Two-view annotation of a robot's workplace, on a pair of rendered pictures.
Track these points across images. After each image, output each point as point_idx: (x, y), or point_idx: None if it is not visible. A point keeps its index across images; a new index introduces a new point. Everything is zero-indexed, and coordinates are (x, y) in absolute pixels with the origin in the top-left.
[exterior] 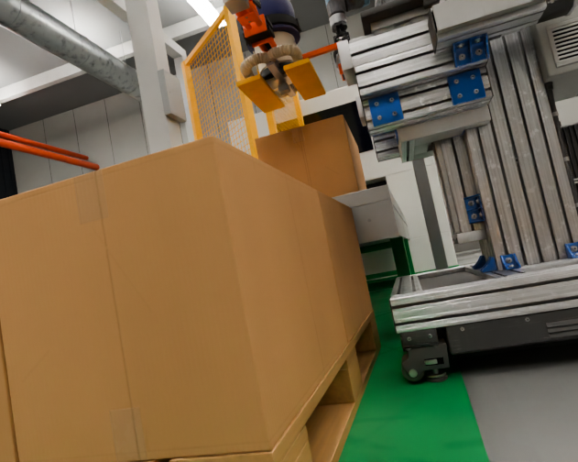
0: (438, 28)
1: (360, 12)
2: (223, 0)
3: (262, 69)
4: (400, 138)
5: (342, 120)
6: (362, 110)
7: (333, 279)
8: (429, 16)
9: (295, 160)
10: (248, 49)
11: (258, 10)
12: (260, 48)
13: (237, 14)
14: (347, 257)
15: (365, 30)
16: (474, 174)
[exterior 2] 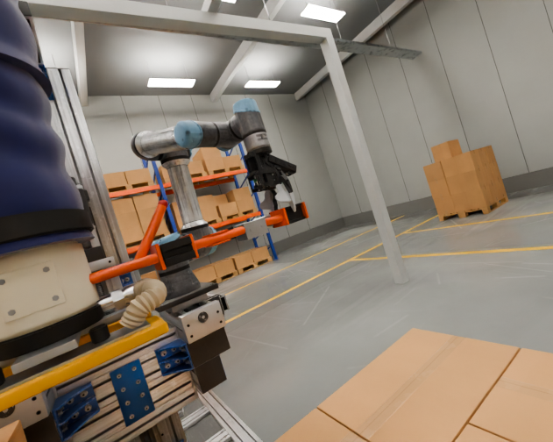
0: (229, 308)
1: (217, 283)
2: (267, 229)
3: (86, 306)
4: (197, 394)
5: (23, 431)
6: (46, 402)
7: None
8: (213, 299)
9: None
10: (28, 247)
11: (80, 196)
12: (132, 270)
13: (233, 237)
14: None
15: (199, 295)
16: (171, 426)
